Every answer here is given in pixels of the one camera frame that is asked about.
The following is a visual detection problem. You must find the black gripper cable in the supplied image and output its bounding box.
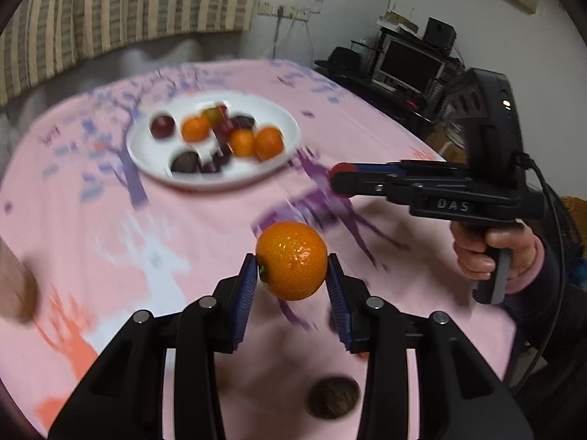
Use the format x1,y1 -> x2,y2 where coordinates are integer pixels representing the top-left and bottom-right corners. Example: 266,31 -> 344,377
509,151 -> 568,395

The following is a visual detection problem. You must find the beige checked curtain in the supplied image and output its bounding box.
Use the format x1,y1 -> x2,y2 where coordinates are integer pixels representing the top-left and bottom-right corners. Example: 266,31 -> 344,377
0,0 -> 264,106

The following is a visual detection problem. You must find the dark brown water chestnut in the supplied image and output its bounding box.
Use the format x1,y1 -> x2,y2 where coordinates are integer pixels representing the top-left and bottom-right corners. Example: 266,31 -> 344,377
306,377 -> 361,419
171,151 -> 201,174

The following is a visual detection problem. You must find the white wall socket strip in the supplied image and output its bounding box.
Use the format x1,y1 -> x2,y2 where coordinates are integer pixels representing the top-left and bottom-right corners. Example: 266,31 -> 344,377
257,1 -> 313,21

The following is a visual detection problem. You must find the dark red cherry with stem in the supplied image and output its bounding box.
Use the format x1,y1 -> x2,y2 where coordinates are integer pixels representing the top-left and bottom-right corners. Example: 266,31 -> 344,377
330,162 -> 356,199

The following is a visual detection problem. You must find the black media shelf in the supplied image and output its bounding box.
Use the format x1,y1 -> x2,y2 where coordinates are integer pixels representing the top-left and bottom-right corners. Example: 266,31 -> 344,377
316,27 -> 468,133

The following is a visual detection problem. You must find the black monitor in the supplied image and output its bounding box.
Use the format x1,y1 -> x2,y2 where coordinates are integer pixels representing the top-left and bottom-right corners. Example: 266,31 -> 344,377
373,39 -> 445,95

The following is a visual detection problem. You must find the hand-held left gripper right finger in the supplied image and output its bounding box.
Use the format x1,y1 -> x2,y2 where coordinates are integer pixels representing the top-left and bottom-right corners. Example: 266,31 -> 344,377
325,253 -> 535,440

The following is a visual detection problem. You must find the large dark purple plum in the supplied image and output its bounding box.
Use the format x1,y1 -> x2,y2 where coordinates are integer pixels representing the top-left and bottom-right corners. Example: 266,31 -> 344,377
150,115 -> 176,140

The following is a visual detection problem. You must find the flat cardboard box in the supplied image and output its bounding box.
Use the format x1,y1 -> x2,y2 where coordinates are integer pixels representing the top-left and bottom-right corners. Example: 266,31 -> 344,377
378,10 -> 420,33

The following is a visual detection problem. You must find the plastic cup with lid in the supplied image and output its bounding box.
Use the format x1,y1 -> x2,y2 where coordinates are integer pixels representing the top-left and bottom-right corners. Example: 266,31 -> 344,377
0,238 -> 40,324

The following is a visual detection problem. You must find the person's right forearm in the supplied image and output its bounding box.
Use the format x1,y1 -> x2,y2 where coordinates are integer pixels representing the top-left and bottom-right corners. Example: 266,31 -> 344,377
504,197 -> 587,377

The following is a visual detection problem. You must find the pink deer print tablecloth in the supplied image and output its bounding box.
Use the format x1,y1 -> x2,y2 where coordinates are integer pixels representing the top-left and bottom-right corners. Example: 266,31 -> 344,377
0,57 -> 521,440

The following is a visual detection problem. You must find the white oval plate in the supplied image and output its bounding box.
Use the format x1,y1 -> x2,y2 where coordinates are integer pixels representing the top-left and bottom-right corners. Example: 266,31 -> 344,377
126,90 -> 302,192

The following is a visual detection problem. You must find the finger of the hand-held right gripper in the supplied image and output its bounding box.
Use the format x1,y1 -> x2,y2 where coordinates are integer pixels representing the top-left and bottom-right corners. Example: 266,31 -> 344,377
331,174 -> 416,203
339,160 -> 466,179

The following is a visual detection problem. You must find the black speaker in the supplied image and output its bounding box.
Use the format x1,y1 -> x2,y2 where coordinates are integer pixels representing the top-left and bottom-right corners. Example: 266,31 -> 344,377
424,17 -> 458,47

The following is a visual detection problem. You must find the person's right hand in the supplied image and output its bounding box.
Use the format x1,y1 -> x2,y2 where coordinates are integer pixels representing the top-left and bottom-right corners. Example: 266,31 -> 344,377
451,219 -> 538,281

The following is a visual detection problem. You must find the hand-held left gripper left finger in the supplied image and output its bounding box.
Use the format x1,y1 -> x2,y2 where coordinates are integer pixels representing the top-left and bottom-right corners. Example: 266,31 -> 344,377
48,253 -> 260,440

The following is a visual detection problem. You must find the black hat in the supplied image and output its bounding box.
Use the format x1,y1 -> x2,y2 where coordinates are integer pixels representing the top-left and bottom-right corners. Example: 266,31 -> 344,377
316,47 -> 368,76

